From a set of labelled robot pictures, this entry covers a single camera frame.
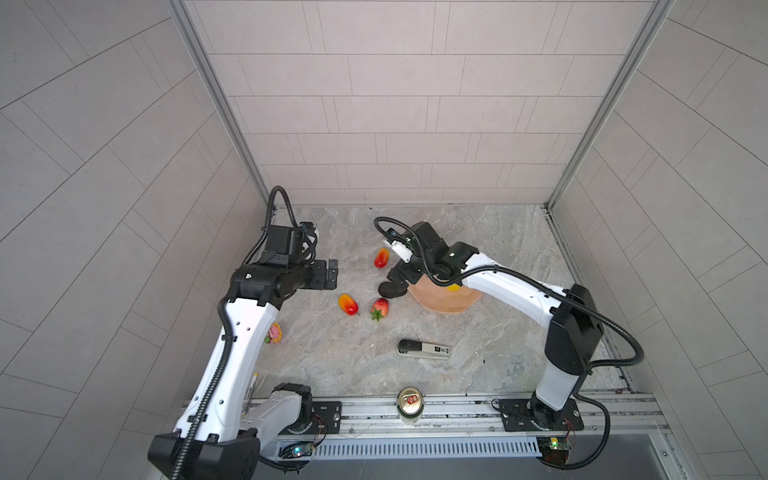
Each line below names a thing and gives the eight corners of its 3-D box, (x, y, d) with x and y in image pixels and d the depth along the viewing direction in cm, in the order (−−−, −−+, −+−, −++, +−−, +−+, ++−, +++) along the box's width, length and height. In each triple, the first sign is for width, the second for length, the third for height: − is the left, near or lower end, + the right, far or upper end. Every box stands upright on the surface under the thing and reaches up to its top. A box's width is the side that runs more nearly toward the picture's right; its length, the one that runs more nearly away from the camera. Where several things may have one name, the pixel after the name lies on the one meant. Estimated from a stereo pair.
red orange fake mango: (338, 304, 92) (336, 299, 89) (346, 296, 94) (345, 291, 91) (351, 318, 89) (350, 313, 86) (360, 310, 91) (359, 305, 88)
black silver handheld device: (397, 355, 83) (397, 349, 79) (398, 345, 85) (398, 338, 81) (447, 360, 82) (449, 354, 78) (447, 350, 84) (449, 344, 80)
